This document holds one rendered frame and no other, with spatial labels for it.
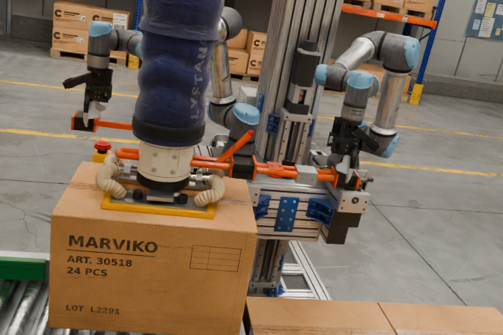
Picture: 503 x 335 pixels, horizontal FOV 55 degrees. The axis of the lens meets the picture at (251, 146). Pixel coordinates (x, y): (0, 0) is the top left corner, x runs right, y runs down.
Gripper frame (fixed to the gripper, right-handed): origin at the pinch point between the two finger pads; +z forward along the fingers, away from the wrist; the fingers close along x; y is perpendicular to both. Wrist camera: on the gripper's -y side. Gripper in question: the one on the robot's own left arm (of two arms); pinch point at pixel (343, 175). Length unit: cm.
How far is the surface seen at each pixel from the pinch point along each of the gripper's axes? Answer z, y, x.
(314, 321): 67, -5, -8
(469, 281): 121, -165, -130
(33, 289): 65, 104, -15
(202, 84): -26, 52, 7
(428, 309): 67, -62, -21
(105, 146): 16, 85, -46
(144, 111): -16, 68, 8
